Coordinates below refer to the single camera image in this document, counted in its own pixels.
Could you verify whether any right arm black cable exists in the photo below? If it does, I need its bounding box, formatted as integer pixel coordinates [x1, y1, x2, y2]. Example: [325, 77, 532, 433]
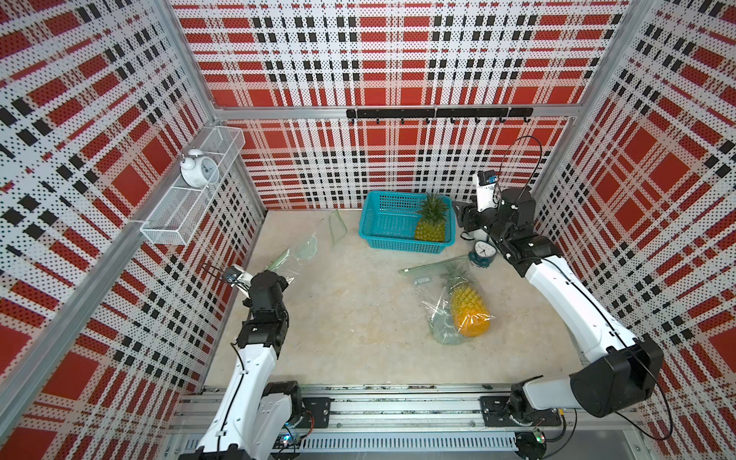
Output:
[498, 134, 544, 203]

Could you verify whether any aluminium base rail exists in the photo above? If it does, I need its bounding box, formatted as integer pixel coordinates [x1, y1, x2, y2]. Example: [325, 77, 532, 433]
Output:
[273, 384, 656, 459]

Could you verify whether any teal twin-bell alarm clock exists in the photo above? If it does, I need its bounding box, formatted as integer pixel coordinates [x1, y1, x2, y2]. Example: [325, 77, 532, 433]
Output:
[468, 240, 498, 268]

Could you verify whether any clear wire wall shelf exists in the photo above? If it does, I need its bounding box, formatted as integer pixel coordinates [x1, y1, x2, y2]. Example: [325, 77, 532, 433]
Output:
[141, 126, 245, 246]

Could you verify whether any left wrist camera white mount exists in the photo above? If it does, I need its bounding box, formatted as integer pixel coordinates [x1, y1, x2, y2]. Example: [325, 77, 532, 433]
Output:
[222, 264, 253, 298]

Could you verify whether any green-yellow pineapple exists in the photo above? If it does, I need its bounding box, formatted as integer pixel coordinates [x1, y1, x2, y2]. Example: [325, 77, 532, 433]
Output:
[414, 194, 449, 243]

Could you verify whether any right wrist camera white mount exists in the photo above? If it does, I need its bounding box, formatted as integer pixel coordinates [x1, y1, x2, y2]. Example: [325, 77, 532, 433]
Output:
[473, 170, 498, 213]

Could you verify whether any white plush dog toy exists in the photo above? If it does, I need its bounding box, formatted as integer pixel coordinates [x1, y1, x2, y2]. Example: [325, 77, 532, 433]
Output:
[460, 228, 489, 242]

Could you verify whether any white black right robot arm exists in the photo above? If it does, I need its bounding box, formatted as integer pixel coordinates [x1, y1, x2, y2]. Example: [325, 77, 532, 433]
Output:
[452, 186, 663, 421]

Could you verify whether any clear zip-top bag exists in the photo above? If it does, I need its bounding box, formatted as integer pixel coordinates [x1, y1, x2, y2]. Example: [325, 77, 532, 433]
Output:
[266, 211, 347, 285]
[399, 256, 496, 346]

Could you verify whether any white alarm clock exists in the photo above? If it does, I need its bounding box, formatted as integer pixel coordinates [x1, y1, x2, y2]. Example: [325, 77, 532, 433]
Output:
[179, 149, 220, 189]

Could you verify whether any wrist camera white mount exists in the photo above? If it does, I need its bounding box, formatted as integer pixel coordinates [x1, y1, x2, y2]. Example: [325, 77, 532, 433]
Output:
[222, 264, 253, 298]
[473, 170, 498, 213]

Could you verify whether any black wall hook rail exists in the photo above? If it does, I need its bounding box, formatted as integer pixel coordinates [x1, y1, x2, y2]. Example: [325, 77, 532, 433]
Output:
[346, 107, 534, 121]

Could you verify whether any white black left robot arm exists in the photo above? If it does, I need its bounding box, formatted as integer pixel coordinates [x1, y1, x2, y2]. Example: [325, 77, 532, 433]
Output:
[179, 270, 302, 459]

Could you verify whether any teal plastic basket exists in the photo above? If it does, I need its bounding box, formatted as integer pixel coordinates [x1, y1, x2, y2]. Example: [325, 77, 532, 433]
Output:
[358, 191, 456, 254]

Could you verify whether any orange-yellow pineapple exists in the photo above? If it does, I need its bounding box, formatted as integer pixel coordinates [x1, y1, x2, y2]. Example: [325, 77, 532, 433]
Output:
[444, 264, 494, 338]

